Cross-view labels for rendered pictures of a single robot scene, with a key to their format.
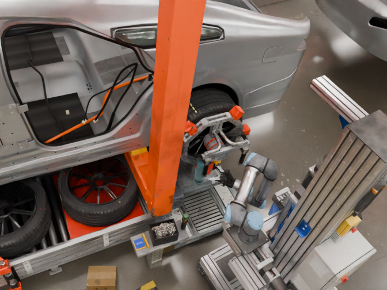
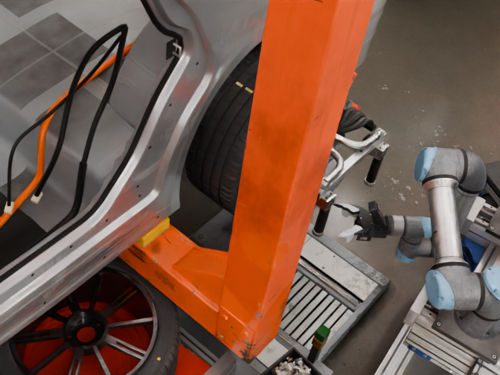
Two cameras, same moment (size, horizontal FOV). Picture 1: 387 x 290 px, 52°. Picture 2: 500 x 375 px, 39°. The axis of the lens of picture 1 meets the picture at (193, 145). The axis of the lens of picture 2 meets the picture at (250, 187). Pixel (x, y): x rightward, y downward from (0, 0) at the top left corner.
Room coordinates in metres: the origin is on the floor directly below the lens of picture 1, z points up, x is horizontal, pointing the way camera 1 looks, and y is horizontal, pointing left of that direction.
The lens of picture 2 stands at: (0.51, 0.75, 2.73)
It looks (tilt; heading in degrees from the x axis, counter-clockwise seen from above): 49 degrees down; 337
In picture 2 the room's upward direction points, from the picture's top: 10 degrees clockwise
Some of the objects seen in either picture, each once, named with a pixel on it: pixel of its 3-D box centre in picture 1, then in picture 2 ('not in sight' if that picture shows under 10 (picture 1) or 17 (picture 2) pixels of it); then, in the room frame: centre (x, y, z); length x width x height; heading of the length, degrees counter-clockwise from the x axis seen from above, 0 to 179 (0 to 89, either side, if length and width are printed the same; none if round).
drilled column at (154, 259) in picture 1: (154, 251); not in sight; (1.40, 0.14, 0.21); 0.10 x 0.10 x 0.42; 34
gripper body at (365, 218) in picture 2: (227, 180); (372, 225); (1.82, -0.31, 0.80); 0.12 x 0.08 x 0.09; 75
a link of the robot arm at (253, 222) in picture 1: (253, 222); (493, 291); (1.39, -0.49, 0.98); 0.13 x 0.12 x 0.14; 76
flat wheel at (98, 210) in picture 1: (99, 186); (86, 341); (1.81, 0.71, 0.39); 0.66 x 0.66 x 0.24
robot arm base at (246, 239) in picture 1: (249, 231); (482, 311); (1.39, -0.50, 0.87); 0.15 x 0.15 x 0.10
